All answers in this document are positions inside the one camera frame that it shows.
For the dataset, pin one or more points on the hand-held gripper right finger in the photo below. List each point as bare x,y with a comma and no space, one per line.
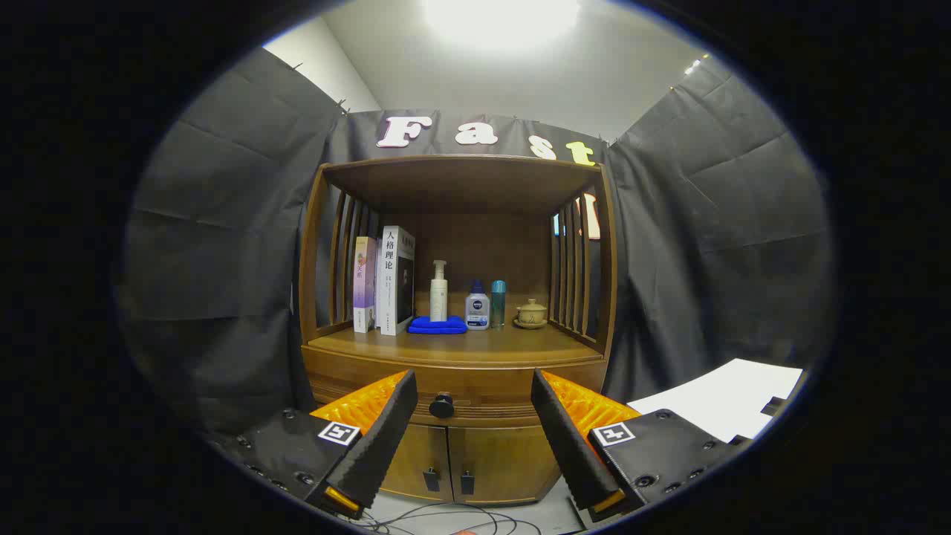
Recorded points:
568,438

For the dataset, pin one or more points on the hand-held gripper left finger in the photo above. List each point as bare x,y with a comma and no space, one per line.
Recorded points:
379,438

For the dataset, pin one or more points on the black drawer knob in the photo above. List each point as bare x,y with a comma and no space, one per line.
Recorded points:
441,406

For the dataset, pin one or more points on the wooden countertop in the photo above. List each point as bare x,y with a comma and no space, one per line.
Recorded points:
505,343

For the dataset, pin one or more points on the wooden cabinet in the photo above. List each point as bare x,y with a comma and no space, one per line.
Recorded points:
461,186

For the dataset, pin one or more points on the blue folded cloth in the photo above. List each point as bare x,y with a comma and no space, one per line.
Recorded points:
435,325

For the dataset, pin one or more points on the ceramic lidded teacup with saucer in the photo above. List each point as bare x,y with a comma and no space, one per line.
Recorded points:
531,313

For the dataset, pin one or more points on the white book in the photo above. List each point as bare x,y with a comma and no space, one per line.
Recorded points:
388,297

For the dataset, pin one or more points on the teal bottle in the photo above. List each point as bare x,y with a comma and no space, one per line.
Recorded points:
498,305

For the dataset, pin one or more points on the white bottle blue pump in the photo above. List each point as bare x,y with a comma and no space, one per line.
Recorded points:
477,312

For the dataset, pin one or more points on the purple book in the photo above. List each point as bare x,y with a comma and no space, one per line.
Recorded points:
365,282

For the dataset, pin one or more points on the white side table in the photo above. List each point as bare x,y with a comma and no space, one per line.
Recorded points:
721,397

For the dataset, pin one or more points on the black backdrop cloth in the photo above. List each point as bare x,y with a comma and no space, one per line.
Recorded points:
223,223

